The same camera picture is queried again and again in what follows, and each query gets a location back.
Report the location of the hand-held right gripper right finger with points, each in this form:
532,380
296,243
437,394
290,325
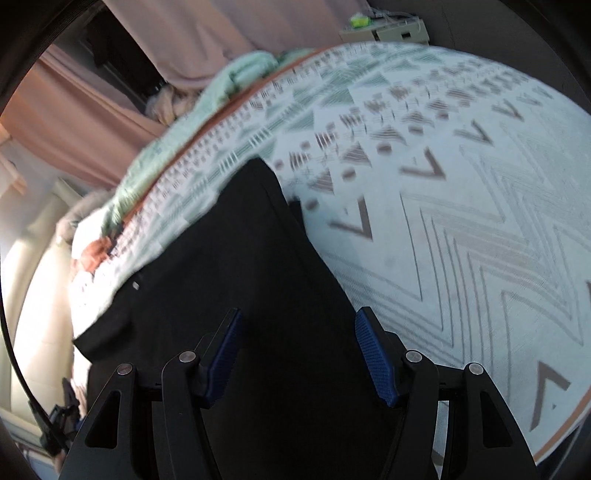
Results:
376,355

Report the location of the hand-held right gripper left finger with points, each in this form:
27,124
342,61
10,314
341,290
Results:
221,360

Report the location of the black garment with yellow print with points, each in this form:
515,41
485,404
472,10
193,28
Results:
258,258

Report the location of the pale pink clothes pile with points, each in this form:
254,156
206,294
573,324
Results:
173,104

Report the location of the white geometric patterned blanket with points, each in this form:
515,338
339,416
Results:
438,230

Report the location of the orange cloth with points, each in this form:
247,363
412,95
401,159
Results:
94,256

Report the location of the beige pillow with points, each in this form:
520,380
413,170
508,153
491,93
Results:
85,212

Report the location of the cream headboard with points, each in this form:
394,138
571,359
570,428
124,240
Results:
32,277

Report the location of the mint green duvet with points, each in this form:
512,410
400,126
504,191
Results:
194,129

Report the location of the pink curtain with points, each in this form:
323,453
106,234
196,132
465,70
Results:
78,120
207,37

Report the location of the beige nightstand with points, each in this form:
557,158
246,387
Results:
392,30

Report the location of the green object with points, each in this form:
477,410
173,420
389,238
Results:
359,20

